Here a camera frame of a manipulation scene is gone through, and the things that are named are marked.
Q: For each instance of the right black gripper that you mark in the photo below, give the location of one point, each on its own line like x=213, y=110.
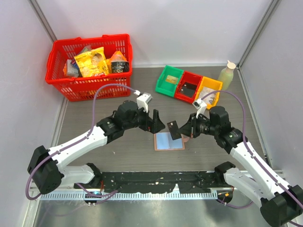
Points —
x=190, y=128

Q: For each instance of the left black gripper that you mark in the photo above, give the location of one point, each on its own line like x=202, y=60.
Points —
x=154, y=125

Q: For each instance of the black credit card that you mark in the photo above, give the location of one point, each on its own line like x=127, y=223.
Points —
x=174, y=130
x=188, y=89

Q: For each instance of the pink leather card holder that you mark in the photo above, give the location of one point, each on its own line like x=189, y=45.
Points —
x=164, y=142

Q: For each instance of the white VIP credit card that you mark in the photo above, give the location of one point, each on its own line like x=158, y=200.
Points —
x=206, y=91

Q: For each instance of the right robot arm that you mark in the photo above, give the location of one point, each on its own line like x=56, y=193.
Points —
x=278, y=201

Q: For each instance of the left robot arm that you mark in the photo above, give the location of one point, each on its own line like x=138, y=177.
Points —
x=49, y=168

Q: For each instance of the gold credit card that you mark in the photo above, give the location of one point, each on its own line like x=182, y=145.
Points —
x=171, y=79

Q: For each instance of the red plastic bin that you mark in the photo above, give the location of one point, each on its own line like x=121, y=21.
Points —
x=190, y=78

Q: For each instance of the green plastic bin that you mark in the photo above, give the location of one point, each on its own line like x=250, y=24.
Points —
x=164, y=87

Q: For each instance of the yellow plastic bin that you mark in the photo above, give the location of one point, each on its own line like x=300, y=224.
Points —
x=210, y=83

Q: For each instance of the green lotion bottle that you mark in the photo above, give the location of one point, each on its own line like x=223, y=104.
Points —
x=226, y=75

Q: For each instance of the black round can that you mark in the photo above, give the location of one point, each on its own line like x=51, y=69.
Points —
x=120, y=66

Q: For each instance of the orange snack packet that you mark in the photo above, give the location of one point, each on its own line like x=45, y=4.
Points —
x=117, y=56

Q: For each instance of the yellow chips bag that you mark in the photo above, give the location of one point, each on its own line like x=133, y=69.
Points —
x=92, y=63

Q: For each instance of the red plastic shopping basket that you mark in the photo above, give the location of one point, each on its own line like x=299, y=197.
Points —
x=81, y=89

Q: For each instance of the grey small box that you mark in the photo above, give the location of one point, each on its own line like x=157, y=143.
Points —
x=69, y=70

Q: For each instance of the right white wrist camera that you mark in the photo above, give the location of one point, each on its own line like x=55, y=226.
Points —
x=200, y=105

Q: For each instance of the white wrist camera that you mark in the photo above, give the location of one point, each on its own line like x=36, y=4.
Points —
x=142, y=100
x=200, y=105

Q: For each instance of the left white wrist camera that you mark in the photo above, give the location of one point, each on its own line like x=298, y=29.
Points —
x=142, y=100

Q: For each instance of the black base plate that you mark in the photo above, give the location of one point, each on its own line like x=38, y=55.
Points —
x=158, y=182

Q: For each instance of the white cable duct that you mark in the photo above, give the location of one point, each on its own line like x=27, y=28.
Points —
x=175, y=195

